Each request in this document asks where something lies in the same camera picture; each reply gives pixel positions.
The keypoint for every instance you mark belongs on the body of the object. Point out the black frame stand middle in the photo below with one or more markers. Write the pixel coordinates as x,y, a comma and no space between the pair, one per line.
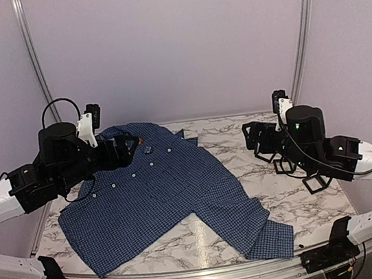
283,166

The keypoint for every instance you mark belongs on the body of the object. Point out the blue checked shirt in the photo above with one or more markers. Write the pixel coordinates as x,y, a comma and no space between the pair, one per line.
122,212

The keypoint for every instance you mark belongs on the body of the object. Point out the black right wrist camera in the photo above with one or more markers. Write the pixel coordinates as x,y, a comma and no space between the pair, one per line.
277,95

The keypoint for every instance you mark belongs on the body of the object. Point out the black frame stand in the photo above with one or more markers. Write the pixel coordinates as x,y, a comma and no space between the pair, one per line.
317,183
283,166

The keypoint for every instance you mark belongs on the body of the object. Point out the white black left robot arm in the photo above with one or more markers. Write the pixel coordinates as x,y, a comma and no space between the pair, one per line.
68,154

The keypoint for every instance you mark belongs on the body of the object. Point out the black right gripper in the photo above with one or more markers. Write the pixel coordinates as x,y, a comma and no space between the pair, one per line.
267,146

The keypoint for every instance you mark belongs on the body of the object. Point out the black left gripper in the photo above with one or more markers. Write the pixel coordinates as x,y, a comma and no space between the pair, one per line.
110,153

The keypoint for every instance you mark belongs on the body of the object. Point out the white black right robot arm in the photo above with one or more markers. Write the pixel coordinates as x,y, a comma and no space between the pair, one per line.
299,137

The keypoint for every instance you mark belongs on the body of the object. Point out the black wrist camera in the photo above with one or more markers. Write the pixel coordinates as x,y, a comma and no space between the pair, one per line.
277,95
94,110

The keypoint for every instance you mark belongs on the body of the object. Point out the white blue round brooch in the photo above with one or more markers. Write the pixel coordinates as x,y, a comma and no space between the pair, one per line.
148,149

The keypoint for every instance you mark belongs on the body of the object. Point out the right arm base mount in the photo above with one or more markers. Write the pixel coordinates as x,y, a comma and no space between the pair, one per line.
338,249

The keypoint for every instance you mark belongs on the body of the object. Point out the black frame stand near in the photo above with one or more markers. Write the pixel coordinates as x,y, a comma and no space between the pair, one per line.
317,183

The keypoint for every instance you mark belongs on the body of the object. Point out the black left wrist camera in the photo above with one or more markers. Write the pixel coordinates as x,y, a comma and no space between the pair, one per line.
94,110

